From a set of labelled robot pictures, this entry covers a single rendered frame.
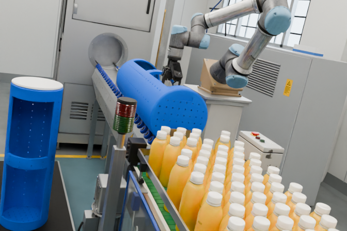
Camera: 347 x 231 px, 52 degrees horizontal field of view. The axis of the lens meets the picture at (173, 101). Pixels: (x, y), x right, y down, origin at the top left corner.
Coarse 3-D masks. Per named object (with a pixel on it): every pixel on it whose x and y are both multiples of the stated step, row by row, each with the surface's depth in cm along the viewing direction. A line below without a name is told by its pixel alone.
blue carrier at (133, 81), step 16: (128, 64) 229; (144, 64) 242; (128, 80) 209; (144, 80) 188; (160, 80) 239; (128, 96) 204; (144, 96) 174; (160, 96) 159; (176, 96) 161; (192, 96) 163; (144, 112) 169; (160, 112) 160; (176, 112) 163; (192, 112) 165; (160, 128) 162; (176, 128) 165; (192, 128) 168
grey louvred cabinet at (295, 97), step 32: (192, 64) 476; (256, 64) 351; (288, 64) 310; (320, 64) 293; (256, 96) 347; (288, 96) 307; (320, 96) 302; (256, 128) 343; (288, 128) 304; (320, 128) 313; (288, 160) 308; (320, 160) 324
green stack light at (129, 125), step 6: (114, 120) 110; (120, 120) 109; (126, 120) 109; (132, 120) 110; (114, 126) 110; (120, 126) 109; (126, 126) 109; (132, 126) 111; (120, 132) 109; (126, 132) 110
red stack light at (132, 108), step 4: (116, 104) 109; (120, 104) 108; (124, 104) 108; (136, 104) 110; (116, 108) 109; (120, 108) 108; (124, 108) 108; (128, 108) 108; (132, 108) 109; (116, 112) 109; (120, 112) 108; (124, 112) 108; (128, 112) 108; (132, 112) 109; (120, 116) 108; (124, 116) 108; (128, 116) 108; (132, 116) 109
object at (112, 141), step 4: (112, 136) 262; (112, 140) 263; (108, 144) 265; (112, 144) 264; (108, 148) 264; (112, 148) 265; (108, 152) 264; (108, 156) 265; (108, 160) 266; (108, 164) 267; (104, 168) 271; (108, 168) 268; (104, 172) 270; (108, 172) 269
